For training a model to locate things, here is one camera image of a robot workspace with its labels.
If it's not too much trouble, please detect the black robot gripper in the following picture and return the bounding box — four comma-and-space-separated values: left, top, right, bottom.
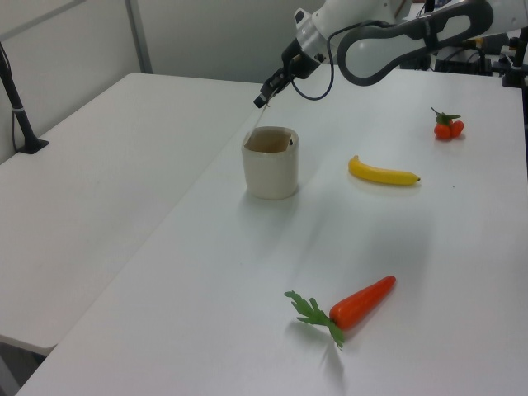
252, 39, 326, 110

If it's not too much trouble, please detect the beige garbage bin lid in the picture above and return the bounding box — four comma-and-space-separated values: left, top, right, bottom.
243, 98, 273, 149

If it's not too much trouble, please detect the small beige garbage bin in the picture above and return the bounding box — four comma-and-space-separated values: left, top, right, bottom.
241, 125, 300, 201

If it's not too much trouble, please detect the yellow toy banana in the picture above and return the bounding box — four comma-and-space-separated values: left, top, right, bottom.
347, 154, 422, 187

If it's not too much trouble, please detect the black lab equipment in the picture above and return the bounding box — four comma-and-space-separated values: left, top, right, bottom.
398, 35, 507, 78

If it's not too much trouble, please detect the orange toy carrot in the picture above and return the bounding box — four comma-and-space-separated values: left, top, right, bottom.
284, 275, 398, 351

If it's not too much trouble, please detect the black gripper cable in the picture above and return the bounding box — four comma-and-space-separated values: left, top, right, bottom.
288, 19, 375, 101

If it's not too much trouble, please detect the grey wall partition post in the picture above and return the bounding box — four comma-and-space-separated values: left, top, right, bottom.
123, 0, 153, 75

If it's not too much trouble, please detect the black clamp camera stand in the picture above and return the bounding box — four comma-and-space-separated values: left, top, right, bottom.
501, 24, 528, 87

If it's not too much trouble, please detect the black camera pole with base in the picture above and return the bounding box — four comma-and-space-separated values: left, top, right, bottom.
0, 40, 50, 155

